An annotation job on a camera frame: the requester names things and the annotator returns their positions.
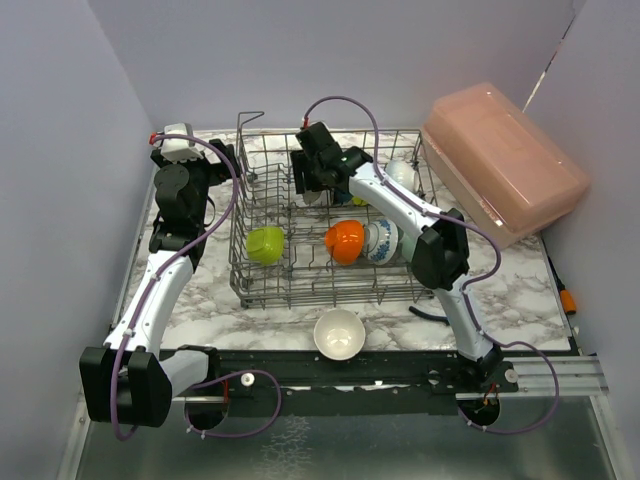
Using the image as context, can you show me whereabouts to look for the grey wire dish rack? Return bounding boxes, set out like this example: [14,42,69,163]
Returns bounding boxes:
[229,111,433,308]

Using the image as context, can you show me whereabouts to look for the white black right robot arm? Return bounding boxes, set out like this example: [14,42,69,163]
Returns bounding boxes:
[293,122,503,391]

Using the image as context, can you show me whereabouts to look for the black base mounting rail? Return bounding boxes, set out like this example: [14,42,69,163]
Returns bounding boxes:
[99,347,521,419]

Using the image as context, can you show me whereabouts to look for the dark blue glazed bowl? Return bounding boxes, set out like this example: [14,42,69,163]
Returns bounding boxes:
[333,189,353,206]

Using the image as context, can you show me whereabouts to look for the pale blue white bowl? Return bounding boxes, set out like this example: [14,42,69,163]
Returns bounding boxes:
[385,160,420,194]

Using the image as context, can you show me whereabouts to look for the lime green square bowl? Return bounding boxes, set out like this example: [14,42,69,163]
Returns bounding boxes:
[246,226,285,266]

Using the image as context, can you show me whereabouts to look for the teal ringed dark rim bowl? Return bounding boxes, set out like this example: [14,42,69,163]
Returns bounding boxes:
[302,191,327,206]

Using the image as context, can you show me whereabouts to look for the cream white plain bowl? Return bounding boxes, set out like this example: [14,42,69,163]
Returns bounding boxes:
[313,309,366,361]

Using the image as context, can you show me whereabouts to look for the blue handled pliers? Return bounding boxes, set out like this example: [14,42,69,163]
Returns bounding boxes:
[408,305,449,325]

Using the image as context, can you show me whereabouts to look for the aluminium extrusion frame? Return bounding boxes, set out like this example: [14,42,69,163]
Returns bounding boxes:
[510,356,609,397]

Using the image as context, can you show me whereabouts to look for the pink translucent plastic storage box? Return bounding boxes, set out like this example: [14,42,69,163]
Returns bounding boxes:
[422,82,590,249]

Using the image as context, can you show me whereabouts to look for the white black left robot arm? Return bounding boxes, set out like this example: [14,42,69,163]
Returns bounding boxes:
[79,134,241,441]

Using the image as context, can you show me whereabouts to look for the white blue floral bowl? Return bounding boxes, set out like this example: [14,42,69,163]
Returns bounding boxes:
[362,218,399,266]

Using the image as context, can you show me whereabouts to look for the orange bowl white inside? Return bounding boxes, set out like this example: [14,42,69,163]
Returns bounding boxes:
[324,220,365,266]

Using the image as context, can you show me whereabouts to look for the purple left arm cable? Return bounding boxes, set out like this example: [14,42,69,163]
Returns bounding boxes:
[109,133,284,442]

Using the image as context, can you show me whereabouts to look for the orange black tool handle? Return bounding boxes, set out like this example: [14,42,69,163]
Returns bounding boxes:
[559,285,577,316]

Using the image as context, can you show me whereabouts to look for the mint green ceramic bowl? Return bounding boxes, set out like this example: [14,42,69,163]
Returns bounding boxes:
[398,234,416,263]

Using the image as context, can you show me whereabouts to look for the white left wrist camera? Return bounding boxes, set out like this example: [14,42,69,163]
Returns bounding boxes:
[150,123,204,163]

